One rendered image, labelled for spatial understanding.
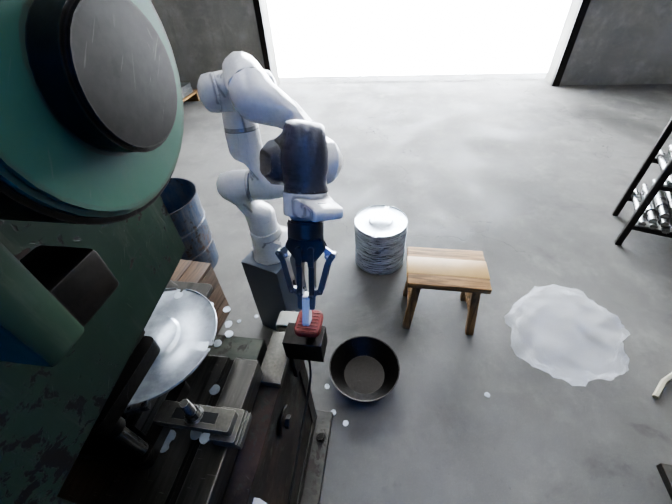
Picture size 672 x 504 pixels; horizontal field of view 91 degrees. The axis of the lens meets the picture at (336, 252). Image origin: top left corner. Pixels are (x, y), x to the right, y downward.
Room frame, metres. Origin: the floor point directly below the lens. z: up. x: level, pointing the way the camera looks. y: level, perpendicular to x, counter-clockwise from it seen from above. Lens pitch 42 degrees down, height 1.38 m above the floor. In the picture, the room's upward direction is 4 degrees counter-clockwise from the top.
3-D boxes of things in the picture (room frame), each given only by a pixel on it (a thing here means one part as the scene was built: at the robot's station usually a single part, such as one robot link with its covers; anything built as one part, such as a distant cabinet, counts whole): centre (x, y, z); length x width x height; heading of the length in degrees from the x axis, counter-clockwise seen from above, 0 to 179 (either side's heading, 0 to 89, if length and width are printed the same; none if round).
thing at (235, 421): (0.26, 0.28, 0.76); 0.17 x 0.06 x 0.10; 78
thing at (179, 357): (0.42, 0.42, 0.78); 0.29 x 0.29 x 0.01
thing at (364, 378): (0.71, -0.08, 0.04); 0.30 x 0.30 x 0.07
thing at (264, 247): (1.08, 0.26, 0.52); 0.22 x 0.19 x 0.14; 151
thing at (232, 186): (1.05, 0.31, 0.71); 0.18 x 0.11 x 0.25; 85
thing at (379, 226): (1.44, -0.26, 0.28); 0.29 x 0.29 x 0.01
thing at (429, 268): (1.01, -0.48, 0.16); 0.34 x 0.24 x 0.34; 78
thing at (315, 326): (0.46, 0.07, 0.72); 0.07 x 0.06 x 0.08; 168
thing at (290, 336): (0.46, 0.09, 0.62); 0.10 x 0.06 x 0.20; 78
